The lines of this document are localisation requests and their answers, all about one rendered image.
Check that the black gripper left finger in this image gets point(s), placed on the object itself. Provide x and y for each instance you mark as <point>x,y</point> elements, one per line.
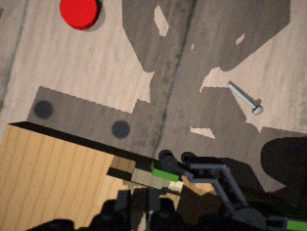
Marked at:
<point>117,220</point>

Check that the light wooden bench board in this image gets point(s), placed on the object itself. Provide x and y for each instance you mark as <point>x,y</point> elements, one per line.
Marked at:
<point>47,174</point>

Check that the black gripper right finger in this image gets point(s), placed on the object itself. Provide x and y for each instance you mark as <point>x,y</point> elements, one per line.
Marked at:
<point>160,219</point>

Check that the small wooden block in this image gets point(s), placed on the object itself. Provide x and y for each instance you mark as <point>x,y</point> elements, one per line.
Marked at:
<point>121,180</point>

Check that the grey metal bolt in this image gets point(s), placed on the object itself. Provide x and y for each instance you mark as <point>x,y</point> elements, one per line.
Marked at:
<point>256,109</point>

